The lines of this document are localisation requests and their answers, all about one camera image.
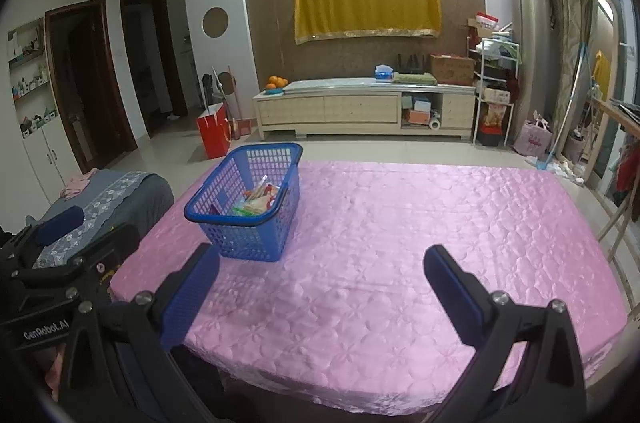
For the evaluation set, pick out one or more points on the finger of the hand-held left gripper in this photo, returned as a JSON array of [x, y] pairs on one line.
[[60, 220], [107, 244]]

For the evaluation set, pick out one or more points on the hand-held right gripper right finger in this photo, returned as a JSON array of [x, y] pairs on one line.
[[452, 298]]

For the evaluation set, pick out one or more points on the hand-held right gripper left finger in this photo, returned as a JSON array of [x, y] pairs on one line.
[[187, 298]]

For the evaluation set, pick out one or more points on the blue plastic basket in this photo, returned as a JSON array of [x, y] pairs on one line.
[[250, 243]]

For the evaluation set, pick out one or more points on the green-edged cracker packet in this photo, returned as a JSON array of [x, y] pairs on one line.
[[255, 205]]

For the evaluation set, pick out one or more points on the red-label snack packet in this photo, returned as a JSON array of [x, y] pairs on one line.
[[272, 195]]

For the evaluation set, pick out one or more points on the pink garment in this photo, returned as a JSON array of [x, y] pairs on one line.
[[79, 184]]

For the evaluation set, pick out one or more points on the grey sofa with lace cover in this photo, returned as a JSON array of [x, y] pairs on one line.
[[145, 198]]

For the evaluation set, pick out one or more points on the white display cabinet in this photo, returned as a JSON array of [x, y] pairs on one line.
[[47, 158]]

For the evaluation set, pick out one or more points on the pink quilted table cover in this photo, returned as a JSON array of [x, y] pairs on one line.
[[350, 303]]

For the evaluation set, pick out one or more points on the red paper bag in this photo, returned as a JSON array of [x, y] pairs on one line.
[[214, 132]]

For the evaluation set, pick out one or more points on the black storage bin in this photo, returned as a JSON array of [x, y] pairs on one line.
[[489, 138]]

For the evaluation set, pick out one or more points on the paper towel roll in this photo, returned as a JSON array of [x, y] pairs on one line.
[[435, 124]]

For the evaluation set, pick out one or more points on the red dustpan with broom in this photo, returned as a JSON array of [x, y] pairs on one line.
[[242, 129]]

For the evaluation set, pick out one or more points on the pink bag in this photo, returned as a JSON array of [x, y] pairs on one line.
[[532, 137]]

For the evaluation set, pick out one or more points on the orange box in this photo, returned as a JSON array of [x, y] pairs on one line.
[[417, 116]]

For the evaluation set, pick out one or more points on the hanging dark clothes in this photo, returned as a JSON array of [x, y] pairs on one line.
[[627, 183]]

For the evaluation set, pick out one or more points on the beige low cabinet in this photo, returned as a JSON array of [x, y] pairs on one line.
[[340, 108]]

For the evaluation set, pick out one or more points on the green folded cloth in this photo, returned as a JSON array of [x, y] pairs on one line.
[[414, 79]]

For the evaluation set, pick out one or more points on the blue plate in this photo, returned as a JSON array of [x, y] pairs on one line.
[[272, 91]]

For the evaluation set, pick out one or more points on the brown cardboard box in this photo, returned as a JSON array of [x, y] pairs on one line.
[[451, 70]]

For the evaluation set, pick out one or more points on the heap of oranges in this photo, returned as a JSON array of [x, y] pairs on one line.
[[277, 83]]

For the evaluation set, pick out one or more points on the white metal rack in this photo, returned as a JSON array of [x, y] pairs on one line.
[[495, 68]]

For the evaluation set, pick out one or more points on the blue tissue box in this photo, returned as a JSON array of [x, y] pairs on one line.
[[384, 74]]

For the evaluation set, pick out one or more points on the black router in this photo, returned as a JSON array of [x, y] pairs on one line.
[[410, 65]]

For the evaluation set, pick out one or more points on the red and white box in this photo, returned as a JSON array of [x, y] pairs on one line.
[[487, 22]]

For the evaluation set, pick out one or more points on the tall standing air conditioner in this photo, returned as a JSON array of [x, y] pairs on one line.
[[530, 28]]

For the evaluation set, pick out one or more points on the wood-framed standing mirror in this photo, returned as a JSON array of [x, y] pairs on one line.
[[602, 53]]

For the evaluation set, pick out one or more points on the yellow cloth cover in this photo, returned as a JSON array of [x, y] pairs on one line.
[[365, 3]]

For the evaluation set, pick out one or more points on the dark wooden door frame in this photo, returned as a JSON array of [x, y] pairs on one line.
[[117, 103], [175, 68]]

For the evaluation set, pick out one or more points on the round brown wall decoration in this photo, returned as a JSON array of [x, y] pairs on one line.
[[215, 23]]

